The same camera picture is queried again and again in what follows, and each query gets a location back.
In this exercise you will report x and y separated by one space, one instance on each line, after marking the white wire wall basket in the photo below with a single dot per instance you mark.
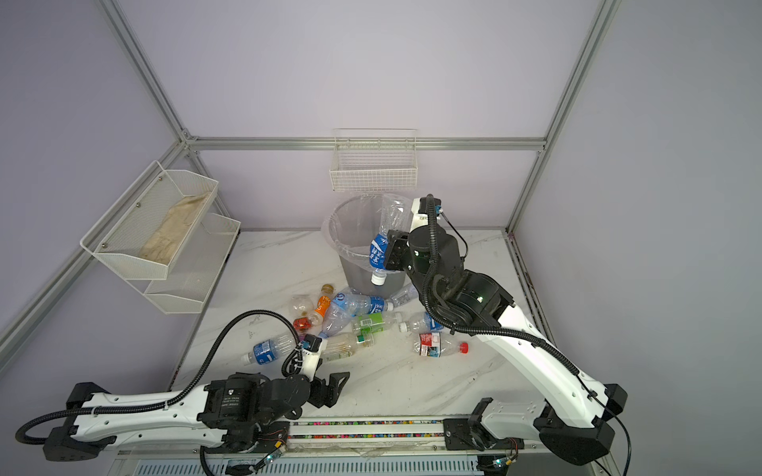
374 160

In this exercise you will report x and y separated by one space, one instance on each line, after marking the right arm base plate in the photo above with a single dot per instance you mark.
461 434

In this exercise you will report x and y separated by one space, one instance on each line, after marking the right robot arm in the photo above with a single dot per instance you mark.
574 419

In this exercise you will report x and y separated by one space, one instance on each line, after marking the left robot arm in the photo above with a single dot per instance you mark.
242 413

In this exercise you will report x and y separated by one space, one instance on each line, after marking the clear plastic bin liner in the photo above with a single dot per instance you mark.
351 226

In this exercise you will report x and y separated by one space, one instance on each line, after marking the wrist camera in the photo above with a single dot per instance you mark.
311 349
420 211

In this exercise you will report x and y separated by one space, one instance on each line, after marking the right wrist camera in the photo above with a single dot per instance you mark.
420 211

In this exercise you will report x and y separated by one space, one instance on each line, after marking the red cap round bottle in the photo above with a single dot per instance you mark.
301 308

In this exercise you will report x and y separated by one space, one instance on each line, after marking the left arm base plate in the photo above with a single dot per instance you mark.
255 439

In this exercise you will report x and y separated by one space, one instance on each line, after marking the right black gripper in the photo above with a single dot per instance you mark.
393 244

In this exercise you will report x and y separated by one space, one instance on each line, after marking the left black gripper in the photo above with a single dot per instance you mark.
320 398

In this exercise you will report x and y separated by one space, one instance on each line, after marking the white mesh lower shelf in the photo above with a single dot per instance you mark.
193 277

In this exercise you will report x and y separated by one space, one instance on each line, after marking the beige cloth in shelf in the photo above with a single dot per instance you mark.
165 242

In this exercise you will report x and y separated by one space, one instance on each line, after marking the orange label juice bottle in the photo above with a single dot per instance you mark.
323 303

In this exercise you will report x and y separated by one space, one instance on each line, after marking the blue label bottle right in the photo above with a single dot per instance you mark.
420 323

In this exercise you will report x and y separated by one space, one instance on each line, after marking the green label clear bottle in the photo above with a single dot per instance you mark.
377 322

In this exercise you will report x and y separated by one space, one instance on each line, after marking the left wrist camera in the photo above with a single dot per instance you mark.
311 349

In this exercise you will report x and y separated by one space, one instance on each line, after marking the red label clear bottle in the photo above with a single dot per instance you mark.
438 345

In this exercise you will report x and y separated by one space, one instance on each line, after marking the grey mesh waste bin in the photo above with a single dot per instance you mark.
359 280

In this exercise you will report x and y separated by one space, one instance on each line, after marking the blue cap water bottle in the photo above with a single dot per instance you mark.
270 350

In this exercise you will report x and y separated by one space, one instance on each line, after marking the clear bottle white cap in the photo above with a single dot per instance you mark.
404 296

